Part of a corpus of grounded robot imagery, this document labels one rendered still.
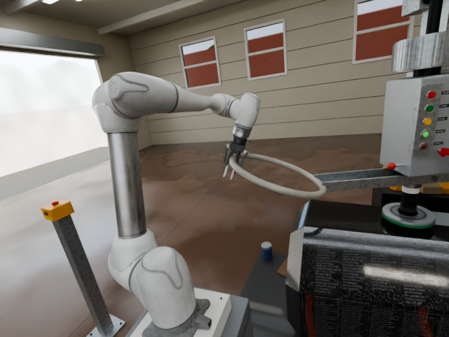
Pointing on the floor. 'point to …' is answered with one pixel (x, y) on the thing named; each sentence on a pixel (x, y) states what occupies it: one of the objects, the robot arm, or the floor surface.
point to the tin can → (266, 250)
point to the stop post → (82, 269)
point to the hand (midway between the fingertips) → (229, 172)
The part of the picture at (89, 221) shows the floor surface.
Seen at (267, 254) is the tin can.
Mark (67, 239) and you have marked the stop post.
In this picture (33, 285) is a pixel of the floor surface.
